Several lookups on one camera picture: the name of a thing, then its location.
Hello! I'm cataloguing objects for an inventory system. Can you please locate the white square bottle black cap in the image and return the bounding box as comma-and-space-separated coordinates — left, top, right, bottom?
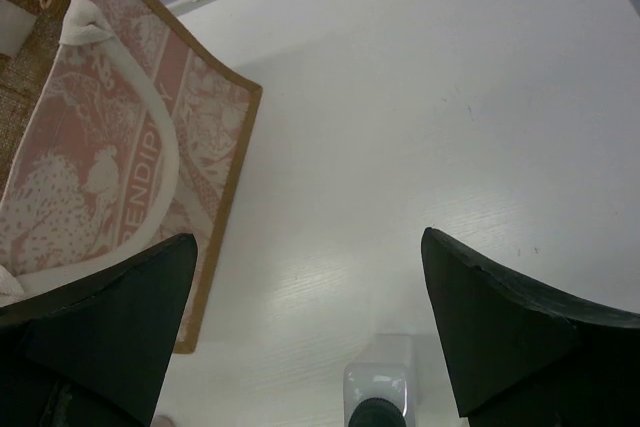
343, 334, 417, 427

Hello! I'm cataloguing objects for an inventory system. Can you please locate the pink printed canvas bag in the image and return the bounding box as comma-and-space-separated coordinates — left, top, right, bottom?
1, 0, 262, 354

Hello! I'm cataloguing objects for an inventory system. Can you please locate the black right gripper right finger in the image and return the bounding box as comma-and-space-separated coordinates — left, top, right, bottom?
421, 228, 639, 426

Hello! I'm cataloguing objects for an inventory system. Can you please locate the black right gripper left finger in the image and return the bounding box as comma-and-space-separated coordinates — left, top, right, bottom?
1, 234, 198, 426

